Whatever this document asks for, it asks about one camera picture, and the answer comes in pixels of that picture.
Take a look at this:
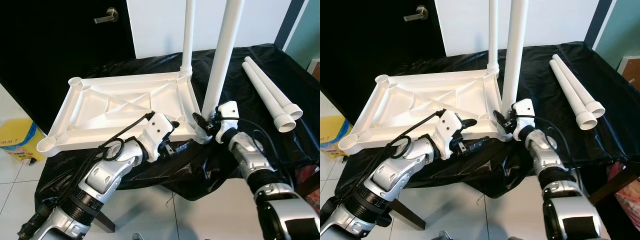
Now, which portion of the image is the white plastic table top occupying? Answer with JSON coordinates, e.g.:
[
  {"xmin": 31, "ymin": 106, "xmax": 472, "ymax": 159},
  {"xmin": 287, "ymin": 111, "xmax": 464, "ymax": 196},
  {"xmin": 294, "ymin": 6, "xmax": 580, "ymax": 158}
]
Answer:
[
  {"xmin": 37, "ymin": 71, "xmax": 215, "ymax": 157},
  {"xmin": 338, "ymin": 69, "xmax": 516, "ymax": 156}
]

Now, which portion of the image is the white plastic table leg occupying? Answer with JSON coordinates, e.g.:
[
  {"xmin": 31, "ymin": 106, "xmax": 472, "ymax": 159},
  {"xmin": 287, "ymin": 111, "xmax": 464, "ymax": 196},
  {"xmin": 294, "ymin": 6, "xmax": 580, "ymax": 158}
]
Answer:
[
  {"xmin": 201, "ymin": 0, "xmax": 246, "ymax": 121},
  {"xmin": 552, "ymin": 54, "xmax": 606, "ymax": 118},
  {"xmin": 181, "ymin": 0, "xmax": 197, "ymax": 78},
  {"xmin": 487, "ymin": 0, "xmax": 501, "ymax": 76},
  {"xmin": 550, "ymin": 59, "xmax": 599, "ymax": 131},
  {"xmin": 241, "ymin": 60, "xmax": 298, "ymax": 133},
  {"xmin": 244, "ymin": 56, "xmax": 304, "ymax": 121},
  {"xmin": 500, "ymin": 0, "xmax": 530, "ymax": 115}
]

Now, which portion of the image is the black glossy tablecloth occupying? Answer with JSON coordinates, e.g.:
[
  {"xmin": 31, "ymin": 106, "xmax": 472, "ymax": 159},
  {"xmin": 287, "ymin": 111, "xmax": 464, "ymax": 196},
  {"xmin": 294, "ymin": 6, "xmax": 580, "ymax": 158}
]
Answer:
[
  {"xmin": 334, "ymin": 41, "xmax": 640, "ymax": 201},
  {"xmin": 34, "ymin": 44, "xmax": 320, "ymax": 216}
]

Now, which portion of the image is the brown wooden table leg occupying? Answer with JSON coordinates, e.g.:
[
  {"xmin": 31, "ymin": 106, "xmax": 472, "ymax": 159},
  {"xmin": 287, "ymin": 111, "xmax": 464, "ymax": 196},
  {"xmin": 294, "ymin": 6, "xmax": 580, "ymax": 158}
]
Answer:
[
  {"xmin": 295, "ymin": 172, "xmax": 320, "ymax": 198},
  {"xmin": 94, "ymin": 210, "xmax": 117, "ymax": 233},
  {"xmin": 587, "ymin": 162, "xmax": 640, "ymax": 205},
  {"xmin": 394, "ymin": 200, "xmax": 427, "ymax": 231}
]

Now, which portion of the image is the pink plastic bag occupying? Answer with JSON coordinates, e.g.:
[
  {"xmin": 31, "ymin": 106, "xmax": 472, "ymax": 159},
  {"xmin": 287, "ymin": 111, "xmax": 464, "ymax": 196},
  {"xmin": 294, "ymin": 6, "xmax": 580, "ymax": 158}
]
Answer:
[
  {"xmin": 607, "ymin": 162, "xmax": 640, "ymax": 216},
  {"xmin": 295, "ymin": 167, "xmax": 320, "ymax": 211}
]

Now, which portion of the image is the yellow cardboard box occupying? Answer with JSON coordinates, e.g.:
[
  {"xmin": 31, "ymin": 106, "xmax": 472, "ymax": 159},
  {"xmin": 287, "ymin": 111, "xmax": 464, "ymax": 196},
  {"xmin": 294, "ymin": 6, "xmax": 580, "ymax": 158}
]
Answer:
[
  {"xmin": 320, "ymin": 116, "xmax": 351, "ymax": 158},
  {"xmin": 0, "ymin": 119, "xmax": 46, "ymax": 165}
]

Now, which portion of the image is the black door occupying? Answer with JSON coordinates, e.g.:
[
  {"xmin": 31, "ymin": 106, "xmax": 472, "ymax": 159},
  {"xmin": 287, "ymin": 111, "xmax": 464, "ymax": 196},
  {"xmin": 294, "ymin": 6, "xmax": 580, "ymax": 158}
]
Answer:
[
  {"xmin": 0, "ymin": 0, "xmax": 136, "ymax": 136},
  {"xmin": 320, "ymin": 0, "xmax": 446, "ymax": 133}
]

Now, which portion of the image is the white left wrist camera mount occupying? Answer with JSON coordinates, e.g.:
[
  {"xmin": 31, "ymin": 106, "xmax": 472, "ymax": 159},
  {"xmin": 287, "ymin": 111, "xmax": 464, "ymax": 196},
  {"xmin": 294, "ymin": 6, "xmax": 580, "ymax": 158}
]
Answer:
[
  {"xmin": 435, "ymin": 110, "xmax": 463, "ymax": 160},
  {"xmin": 142, "ymin": 112, "xmax": 174, "ymax": 162}
]

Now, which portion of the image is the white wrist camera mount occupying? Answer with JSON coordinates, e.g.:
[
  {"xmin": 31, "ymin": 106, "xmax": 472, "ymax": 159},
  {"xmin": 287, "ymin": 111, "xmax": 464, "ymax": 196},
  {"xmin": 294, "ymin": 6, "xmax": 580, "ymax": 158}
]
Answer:
[
  {"xmin": 435, "ymin": 110, "xmax": 463, "ymax": 160},
  {"xmin": 215, "ymin": 101, "xmax": 240, "ymax": 141},
  {"xmin": 511, "ymin": 99, "xmax": 536, "ymax": 138},
  {"xmin": 142, "ymin": 112, "xmax": 174, "ymax": 162}
]

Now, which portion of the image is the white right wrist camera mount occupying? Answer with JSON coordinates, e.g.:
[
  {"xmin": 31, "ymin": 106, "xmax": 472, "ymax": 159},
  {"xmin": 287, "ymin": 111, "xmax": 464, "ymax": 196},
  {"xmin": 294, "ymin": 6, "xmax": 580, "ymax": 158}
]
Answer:
[
  {"xmin": 511, "ymin": 99, "xmax": 536, "ymax": 138},
  {"xmin": 215, "ymin": 101, "xmax": 240, "ymax": 141}
]

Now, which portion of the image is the metal door handle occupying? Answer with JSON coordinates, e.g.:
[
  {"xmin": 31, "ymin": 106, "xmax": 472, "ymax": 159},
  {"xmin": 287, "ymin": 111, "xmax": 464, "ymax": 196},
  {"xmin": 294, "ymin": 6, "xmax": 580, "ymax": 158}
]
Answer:
[
  {"xmin": 94, "ymin": 7, "xmax": 120, "ymax": 24},
  {"xmin": 403, "ymin": 5, "xmax": 429, "ymax": 22}
]

